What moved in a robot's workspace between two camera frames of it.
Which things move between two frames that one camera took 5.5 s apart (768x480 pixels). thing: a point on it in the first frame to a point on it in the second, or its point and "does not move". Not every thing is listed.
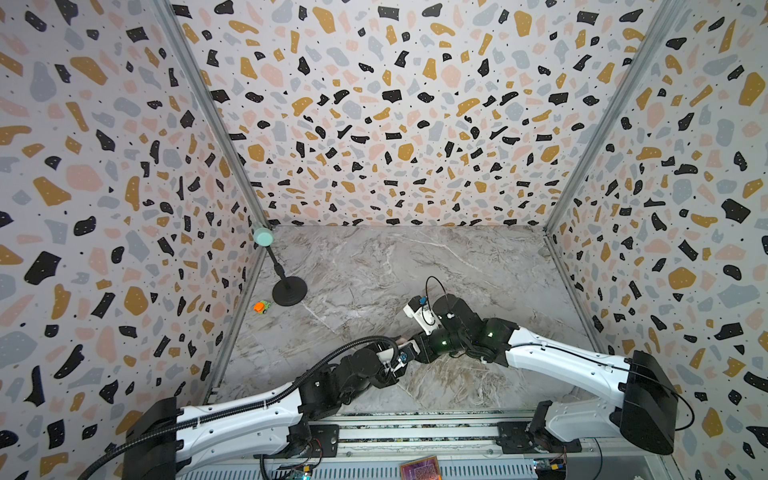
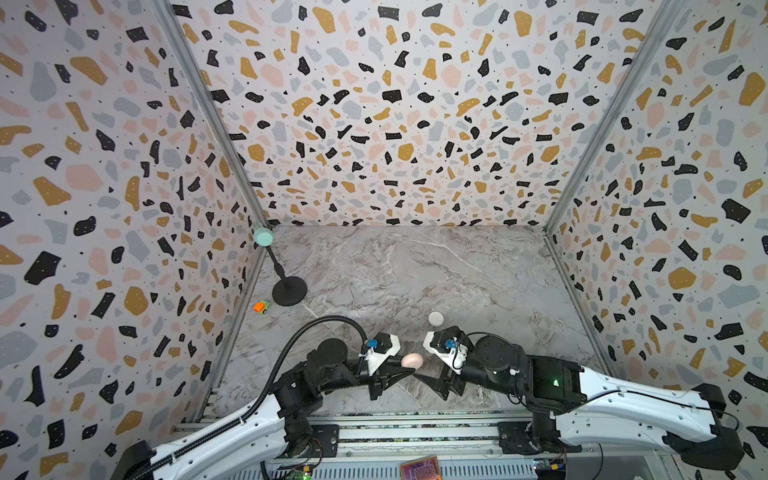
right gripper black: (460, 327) to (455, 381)
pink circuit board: (427, 468) does not move
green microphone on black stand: (289, 291) does not move
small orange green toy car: (261, 306) does not move
